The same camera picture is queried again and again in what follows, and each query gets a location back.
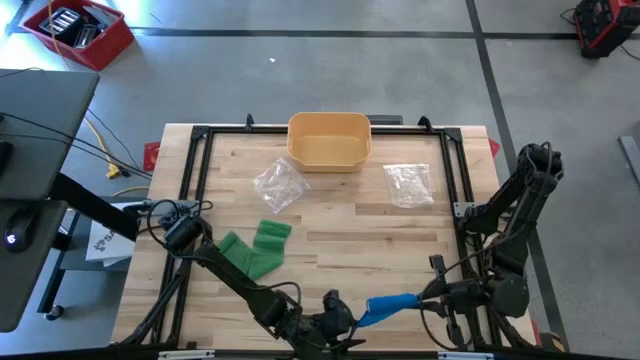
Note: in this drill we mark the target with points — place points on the yellow plastic bin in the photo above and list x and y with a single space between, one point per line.
328 145

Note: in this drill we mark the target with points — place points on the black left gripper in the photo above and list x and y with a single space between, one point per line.
325 320

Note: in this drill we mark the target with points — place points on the silver aluminium bracket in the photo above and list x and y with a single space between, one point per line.
461 206
465 356
185 355

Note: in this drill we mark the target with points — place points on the grey desk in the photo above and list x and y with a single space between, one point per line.
45 125

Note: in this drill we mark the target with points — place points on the black computer mouse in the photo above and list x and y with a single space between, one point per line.
20 232

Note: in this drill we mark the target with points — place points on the blue elastic bandage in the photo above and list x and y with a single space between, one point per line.
387 306

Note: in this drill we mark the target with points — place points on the white printed paper sheet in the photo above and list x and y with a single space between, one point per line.
107 240

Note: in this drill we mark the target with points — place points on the green elastic bandage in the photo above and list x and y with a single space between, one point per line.
267 245

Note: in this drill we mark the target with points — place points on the red plastic crate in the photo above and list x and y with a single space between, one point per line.
107 45

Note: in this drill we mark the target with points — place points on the black battery pack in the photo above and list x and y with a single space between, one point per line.
62 20

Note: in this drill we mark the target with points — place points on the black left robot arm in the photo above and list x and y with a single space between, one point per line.
235 280

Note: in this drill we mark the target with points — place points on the clear plastic bag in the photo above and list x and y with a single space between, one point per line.
407 185
280 182

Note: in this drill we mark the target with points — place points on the red corner guard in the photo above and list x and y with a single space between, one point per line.
151 156
493 147
550 340

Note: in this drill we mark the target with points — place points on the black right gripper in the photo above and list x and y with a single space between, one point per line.
465 297

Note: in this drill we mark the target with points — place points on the red and black equipment case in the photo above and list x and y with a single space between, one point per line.
600 30

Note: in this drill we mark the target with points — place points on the black support beam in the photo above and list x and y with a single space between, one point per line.
90 205

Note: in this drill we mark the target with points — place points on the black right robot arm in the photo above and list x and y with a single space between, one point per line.
520 220

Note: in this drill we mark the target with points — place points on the clear plastic container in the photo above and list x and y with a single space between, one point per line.
86 35

